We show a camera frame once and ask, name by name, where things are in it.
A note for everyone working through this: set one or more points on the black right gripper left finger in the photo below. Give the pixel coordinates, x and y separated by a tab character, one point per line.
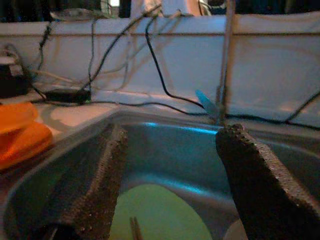
105	195

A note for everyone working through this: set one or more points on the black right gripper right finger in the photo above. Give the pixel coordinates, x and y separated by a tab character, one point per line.
262	200

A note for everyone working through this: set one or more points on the orange bowl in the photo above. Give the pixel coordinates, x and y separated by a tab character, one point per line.
15	115

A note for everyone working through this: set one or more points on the steel kitchen sink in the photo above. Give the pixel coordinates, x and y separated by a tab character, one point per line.
170	155

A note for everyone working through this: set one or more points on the dark thin utensil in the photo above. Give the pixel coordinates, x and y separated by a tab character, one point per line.
135	230

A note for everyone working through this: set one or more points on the green plate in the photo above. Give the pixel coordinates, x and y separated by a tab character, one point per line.
162	212

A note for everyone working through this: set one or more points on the orange plate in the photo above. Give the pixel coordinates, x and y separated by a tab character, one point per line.
25	147

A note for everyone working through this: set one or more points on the black power adapter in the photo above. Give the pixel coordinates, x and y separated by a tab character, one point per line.
67	96

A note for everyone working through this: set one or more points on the steel faucet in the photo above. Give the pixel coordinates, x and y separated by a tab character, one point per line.
226	62

